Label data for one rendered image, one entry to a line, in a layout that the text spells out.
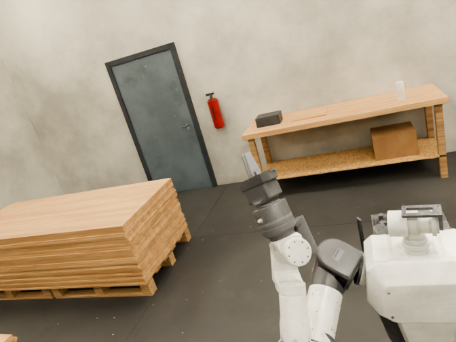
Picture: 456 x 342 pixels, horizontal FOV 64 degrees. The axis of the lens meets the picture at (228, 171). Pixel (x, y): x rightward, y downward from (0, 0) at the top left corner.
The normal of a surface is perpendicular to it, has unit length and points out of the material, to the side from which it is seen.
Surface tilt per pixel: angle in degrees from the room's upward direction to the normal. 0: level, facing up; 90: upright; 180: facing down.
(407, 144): 90
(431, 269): 45
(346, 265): 33
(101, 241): 90
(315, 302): 25
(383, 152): 90
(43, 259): 90
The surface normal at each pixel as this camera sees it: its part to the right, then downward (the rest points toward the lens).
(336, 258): -0.07, -0.62
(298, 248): 0.18, -0.15
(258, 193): -0.74, 0.29
